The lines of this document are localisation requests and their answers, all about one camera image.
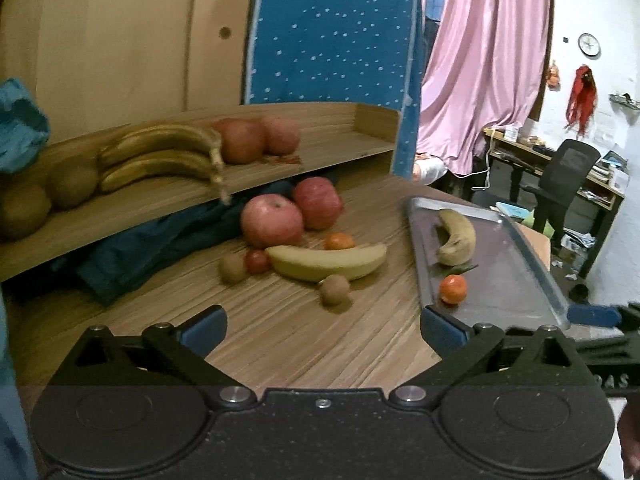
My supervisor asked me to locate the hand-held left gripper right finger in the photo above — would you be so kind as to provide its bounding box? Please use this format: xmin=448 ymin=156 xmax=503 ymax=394
xmin=390 ymin=305 xmax=608 ymax=408

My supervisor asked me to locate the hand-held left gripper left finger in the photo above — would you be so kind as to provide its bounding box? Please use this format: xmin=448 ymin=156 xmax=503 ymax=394
xmin=70 ymin=304 xmax=253 ymax=408

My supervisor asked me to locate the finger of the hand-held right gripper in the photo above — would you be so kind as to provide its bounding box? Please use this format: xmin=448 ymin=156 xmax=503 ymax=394
xmin=566 ymin=302 xmax=640 ymax=333
xmin=575 ymin=334 xmax=640 ymax=361

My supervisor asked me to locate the small brown kiwi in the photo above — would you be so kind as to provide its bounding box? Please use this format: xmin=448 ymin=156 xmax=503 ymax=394
xmin=218 ymin=253 xmax=249 ymax=284
xmin=319 ymin=275 xmax=352 ymax=307

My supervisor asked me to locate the small red tomato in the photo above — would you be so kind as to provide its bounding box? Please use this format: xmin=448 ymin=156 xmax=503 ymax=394
xmin=243 ymin=249 xmax=272 ymax=276

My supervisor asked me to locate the metal tray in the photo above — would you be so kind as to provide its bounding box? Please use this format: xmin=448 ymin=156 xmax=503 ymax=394
xmin=406 ymin=196 xmax=571 ymax=331

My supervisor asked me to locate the pale red apple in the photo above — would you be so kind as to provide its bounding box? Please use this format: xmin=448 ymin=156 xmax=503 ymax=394
xmin=240 ymin=193 xmax=306 ymax=250

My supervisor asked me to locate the long yellow banana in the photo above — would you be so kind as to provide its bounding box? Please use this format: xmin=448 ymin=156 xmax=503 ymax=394
xmin=265 ymin=243 xmax=389 ymax=282

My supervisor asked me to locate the orange tangerine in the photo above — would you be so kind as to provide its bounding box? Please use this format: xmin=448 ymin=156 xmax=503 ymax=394
xmin=324 ymin=232 xmax=356 ymax=252
xmin=439 ymin=275 xmax=469 ymax=306

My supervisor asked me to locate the person's right hand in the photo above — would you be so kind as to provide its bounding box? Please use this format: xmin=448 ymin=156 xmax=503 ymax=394
xmin=617 ymin=400 xmax=640 ymax=476

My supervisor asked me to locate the green leaf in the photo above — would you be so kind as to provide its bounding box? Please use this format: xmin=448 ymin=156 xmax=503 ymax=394
xmin=435 ymin=263 xmax=479 ymax=277

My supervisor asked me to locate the cardboard box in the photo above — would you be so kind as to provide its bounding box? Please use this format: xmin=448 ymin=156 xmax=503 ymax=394
xmin=517 ymin=223 xmax=552 ymax=266

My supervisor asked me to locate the short curled banana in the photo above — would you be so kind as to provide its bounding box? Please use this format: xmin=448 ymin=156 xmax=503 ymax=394
xmin=436 ymin=208 xmax=477 ymax=267

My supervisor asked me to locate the dark teal cloth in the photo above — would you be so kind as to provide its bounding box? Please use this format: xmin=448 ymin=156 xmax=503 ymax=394
xmin=75 ymin=170 xmax=341 ymax=308

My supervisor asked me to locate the black office chair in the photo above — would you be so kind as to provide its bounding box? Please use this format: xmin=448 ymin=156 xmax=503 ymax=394
xmin=520 ymin=138 xmax=602 ymax=233

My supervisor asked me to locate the white bundle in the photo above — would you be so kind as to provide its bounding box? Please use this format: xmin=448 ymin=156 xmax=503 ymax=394
xmin=412 ymin=156 xmax=449 ymax=186

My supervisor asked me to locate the brown-speckled banana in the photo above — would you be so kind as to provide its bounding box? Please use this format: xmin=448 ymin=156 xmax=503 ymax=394
xmin=99 ymin=150 xmax=233 ymax=206
xmin=97 ymin=124 xmax=224 ymax=171

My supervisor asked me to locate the deep red apple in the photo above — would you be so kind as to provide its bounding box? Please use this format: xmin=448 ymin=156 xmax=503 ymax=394
xmin=292 ymin=176 xmax=344 ymax=231

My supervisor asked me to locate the cluttered wooden desk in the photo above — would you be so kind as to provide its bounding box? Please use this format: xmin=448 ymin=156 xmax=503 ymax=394
xmin=482 ymin=127 xmax=626 ymax=278

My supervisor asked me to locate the dark red apple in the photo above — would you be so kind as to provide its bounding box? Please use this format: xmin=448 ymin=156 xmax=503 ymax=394
xmin=260 ymin=116 xmax=302 ymax=156
xmin=214 ymin=117 xmax=267 ymax=165

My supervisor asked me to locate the red hanging cloth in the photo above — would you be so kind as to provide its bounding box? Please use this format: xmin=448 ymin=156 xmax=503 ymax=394
xmin=566 ymin=65 xmax=599 ymax=137

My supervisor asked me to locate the curved wooden shelf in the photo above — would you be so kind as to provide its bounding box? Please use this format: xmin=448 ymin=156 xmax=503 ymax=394
xmin=0 ymin=101 xmax=403 ymax=283

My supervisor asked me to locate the pink curtain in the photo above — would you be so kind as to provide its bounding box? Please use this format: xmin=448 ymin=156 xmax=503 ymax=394
xmin=416 ymin=0 xmax=556 ymax=177

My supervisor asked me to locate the light teal cloth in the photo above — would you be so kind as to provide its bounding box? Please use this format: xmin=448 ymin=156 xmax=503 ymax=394
xmin=0 ymin=77 xmax=51 ymax=176

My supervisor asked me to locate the wooden wardrobe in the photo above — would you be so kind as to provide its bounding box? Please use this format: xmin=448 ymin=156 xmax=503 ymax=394
xmin=0 ymin=0 xmax=258 ymax=146

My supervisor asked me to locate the blue dotted mattress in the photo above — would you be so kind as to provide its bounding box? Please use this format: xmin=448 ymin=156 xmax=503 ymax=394
xmin=242 ymin=0 xmax=426 ymax=180

